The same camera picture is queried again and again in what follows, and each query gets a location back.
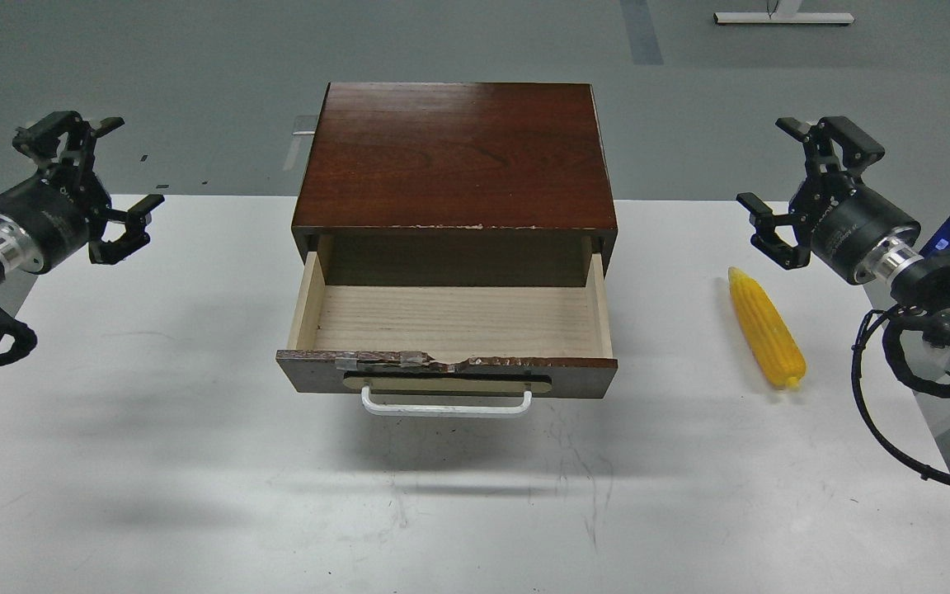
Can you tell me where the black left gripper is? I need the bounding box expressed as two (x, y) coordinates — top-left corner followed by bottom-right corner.
(0, 111), (166, 276)

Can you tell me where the white desk foot bar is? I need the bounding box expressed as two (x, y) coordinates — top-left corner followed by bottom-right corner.
(713, 1), (855, 26)

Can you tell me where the wooden drawer with white handle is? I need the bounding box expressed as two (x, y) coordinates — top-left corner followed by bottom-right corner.
(275, 233), (618, 417)

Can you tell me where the yellow corn cob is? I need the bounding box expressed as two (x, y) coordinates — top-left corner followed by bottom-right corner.
(727, 266), (807, 390)

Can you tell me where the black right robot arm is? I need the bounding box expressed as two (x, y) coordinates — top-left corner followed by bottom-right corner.
(736, 116), (950, 486)

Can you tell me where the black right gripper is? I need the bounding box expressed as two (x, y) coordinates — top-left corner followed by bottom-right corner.
(736, 116), (921, 285)

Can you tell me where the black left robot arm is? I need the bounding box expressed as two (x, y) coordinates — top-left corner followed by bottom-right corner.
(0, 111), (163, 368)

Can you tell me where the dark wooden cabinet box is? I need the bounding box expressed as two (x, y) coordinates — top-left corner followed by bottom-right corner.
(291, 82), (618, 266)

